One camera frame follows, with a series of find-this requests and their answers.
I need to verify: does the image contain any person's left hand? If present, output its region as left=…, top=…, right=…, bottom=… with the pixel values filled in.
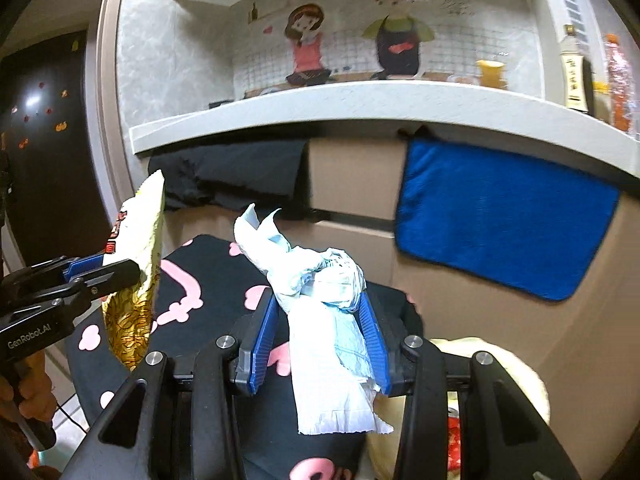
left=0, top=350, right=52, bottom=426

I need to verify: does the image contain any black printed tablecloth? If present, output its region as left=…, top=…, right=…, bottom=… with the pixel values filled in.
left=65, top=234, right=426, bottom=480

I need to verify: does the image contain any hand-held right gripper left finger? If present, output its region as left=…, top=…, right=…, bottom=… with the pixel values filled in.
left=60, top=290, right=281, bottom=480

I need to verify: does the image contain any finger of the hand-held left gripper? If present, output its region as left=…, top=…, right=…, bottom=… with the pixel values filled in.
left=0, top=254, right=107, bottom=306
left=0, top=260, right=142, bottom=334

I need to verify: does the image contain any orange drink bottle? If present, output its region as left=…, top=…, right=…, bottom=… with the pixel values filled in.
left=602, top=34, right=637, bottom=133

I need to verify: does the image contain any yellow plastic bag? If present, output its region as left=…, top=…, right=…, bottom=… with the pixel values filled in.
left=365, top=337, right=551, bottom=480

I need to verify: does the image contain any black cloth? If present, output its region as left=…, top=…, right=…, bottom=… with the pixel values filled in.
left=147, top=140, right=308, bottom=221

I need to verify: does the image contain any yellow snack wrapper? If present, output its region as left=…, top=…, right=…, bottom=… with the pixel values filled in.
left=102, top=170, right=166, bottom=372

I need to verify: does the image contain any blue towel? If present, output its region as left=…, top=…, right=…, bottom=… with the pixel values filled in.
left=395, top=137, right=621, bottom=303

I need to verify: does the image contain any white kitchen counter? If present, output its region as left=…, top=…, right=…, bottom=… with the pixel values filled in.
left=129, top=80, right=640, bottom=178

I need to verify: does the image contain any black refrigerator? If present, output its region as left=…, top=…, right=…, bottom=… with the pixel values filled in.
left=0, top=30, right=111, bottom=281

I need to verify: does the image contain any white perforated panel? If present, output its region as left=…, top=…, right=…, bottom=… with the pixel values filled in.
left=542, top=0, right=597, bottom=61

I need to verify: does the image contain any black cable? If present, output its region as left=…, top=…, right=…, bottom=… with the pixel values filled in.
left=54, top=400, right=87, bottom=432

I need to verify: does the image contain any white and blue paper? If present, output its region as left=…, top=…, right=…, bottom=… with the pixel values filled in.
left=234, top=203, right=393, bottom=435

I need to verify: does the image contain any yellow cup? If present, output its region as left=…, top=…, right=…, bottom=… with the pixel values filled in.
left=475, top=59, right=507, bottom=89

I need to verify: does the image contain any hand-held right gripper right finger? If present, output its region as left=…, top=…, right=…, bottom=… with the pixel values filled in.
left=357, top=290, right=583, bottom=480

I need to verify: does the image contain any sauce bottle with white label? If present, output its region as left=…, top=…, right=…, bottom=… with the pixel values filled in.
left=557, top=25, right=594, bottom=113

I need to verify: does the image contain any cartoon wall poster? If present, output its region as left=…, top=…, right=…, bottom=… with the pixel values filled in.
left=232, top=0, right=541, bottom=101

